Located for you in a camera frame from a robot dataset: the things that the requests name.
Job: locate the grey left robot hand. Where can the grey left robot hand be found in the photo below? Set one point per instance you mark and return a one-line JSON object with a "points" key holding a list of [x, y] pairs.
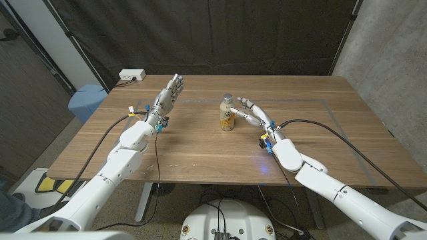
{"points": [[166, 98]]}

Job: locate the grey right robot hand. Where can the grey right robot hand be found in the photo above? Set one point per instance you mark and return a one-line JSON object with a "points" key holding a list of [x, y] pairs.
{"points": [[263, 120]]}

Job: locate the juice bottle with silver cap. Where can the juice bottle with silver cap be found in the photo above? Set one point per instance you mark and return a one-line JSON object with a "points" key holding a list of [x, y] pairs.
{"points": [[227, 118]]}

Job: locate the black box on robot base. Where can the black box on robot base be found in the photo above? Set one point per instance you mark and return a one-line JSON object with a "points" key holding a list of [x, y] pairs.
{"points": [[221, 236]]}

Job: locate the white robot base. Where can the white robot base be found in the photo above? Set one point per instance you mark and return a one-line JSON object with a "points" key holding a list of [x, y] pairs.
{"points": [[240, 216]]}

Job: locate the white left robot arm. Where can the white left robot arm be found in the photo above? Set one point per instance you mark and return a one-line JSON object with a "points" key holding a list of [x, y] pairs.
{"points": [[100, 186]]}

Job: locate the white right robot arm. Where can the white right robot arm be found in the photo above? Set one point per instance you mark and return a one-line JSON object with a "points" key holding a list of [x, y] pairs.
{"points": [[350, 200]]}

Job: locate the white power strip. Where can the white power strip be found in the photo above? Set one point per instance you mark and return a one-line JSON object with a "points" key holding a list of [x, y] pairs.
{"points": [[131, 74]]}

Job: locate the black backdrop curtain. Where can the black backdrop curtain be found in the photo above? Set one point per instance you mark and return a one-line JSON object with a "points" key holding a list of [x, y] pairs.
{"points": [[200, 33]]}

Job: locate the blue chair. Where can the blue chair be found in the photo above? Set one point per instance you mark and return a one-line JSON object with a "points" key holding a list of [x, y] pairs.
{"points": [[86, 100]]}

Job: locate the black round floor fan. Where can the black round floor fan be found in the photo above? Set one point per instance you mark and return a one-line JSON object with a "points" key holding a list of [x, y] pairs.
{"points": [[165, 188]]}

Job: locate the grey table leg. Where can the grey table leg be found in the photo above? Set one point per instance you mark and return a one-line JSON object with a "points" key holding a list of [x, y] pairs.
{"points": [[144, 203], [317, 216]]}

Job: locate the black backdrop stand pole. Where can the black backdrop stand pole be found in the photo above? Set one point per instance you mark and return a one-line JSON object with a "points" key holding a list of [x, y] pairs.
{"points": [[352, 17], [69, 34]]}

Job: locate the black power adapter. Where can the black power adapter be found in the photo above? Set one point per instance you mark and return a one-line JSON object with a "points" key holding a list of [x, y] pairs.
{"points": [[300, 236]]}

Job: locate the dark leather shoe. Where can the dark leather shoe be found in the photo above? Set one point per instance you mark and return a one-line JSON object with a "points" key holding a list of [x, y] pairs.
{"points": [[55, 208]]}

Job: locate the white floor platform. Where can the white floor platform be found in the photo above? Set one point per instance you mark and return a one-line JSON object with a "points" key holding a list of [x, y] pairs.
{"points": [[26, 186]]}

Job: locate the person leg in blue jeans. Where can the person leg in blue jeans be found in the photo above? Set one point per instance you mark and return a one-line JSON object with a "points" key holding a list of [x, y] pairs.
{"points": [[13, 213]]}

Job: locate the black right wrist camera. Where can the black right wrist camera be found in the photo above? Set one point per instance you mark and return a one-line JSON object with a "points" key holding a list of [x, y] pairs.
{"points": [[264, 144]]}

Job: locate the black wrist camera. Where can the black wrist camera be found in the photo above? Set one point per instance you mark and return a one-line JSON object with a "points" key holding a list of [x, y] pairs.
{"points": [[264, 144], [164, 122]]}

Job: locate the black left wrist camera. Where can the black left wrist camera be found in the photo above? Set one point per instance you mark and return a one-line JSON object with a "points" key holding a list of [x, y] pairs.
{"points": [[164, 122]]}

